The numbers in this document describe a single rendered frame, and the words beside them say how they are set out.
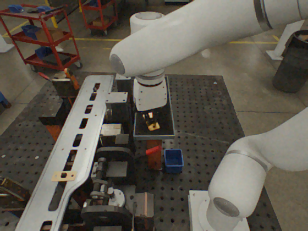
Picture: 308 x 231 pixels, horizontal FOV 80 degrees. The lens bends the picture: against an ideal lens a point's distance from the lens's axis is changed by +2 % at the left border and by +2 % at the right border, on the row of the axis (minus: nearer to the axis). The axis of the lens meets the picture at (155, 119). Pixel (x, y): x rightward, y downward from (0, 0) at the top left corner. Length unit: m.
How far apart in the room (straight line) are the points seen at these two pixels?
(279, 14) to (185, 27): 0.14
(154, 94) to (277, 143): 0.32
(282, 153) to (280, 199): 1.62
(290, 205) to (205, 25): 1.87
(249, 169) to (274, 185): 1.56
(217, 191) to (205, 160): 0.62
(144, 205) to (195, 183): 0.51
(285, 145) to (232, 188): 0.16
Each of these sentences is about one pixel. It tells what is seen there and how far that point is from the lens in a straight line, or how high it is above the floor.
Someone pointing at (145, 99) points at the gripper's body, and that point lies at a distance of 0.54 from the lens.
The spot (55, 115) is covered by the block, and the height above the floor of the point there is 1.03.
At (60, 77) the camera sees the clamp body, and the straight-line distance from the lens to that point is 1.19.
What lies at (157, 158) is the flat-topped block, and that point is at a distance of 0.96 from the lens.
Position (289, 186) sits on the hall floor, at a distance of 2.17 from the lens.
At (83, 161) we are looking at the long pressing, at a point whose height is 1.00.
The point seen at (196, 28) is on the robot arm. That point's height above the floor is 1.51.
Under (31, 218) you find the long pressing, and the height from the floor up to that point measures 1.00.
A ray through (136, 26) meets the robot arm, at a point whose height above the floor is 1.49.
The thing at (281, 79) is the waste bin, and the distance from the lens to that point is 3.26.
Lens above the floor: 1.63
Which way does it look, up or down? 45 degrees down
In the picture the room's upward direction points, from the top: straight up
